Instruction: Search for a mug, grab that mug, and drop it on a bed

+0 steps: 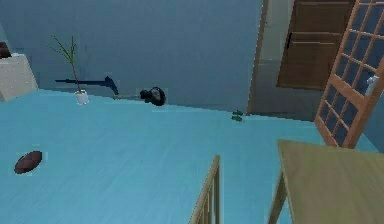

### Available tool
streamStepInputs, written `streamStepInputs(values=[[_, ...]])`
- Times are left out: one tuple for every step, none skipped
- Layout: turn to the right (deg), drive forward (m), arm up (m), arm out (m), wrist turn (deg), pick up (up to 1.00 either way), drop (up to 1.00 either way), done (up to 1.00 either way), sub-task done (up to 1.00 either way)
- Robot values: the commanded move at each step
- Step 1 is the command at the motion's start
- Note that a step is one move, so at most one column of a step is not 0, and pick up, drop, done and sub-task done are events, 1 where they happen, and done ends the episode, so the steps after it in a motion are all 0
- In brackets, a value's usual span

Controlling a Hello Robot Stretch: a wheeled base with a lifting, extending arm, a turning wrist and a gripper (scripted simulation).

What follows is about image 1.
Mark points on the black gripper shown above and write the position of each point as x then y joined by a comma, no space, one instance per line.
156,96

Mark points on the green house plant white pot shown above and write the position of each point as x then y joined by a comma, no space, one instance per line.
81,97

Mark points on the small green object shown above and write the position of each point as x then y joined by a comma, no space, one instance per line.
237,116

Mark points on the brown oval ball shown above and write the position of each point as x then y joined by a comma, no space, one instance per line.
28,162

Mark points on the brown wooden room door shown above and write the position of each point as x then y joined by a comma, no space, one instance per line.
311,50

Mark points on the pale wooden table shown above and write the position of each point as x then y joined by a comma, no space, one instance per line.
333,180

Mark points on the wooden lattice glass door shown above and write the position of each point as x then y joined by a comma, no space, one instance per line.
354,100

